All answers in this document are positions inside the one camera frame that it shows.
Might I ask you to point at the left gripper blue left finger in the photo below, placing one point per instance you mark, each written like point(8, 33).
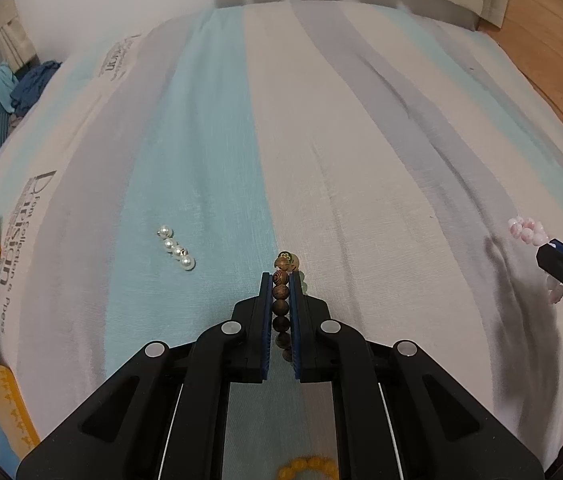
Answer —
point(267, 297)

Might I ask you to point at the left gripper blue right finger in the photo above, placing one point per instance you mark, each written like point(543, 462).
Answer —
point(295, 297)

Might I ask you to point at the beige curtain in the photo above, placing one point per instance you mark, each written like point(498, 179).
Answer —
point(15, 45)

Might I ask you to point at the striped bed sheet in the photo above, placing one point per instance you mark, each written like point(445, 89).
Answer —
point(388, 152)

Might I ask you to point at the white pearl strand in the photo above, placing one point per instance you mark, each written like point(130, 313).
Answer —
point(177, 251)

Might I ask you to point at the dark blue clothing pile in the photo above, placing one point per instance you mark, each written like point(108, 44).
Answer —
point(29, 89)

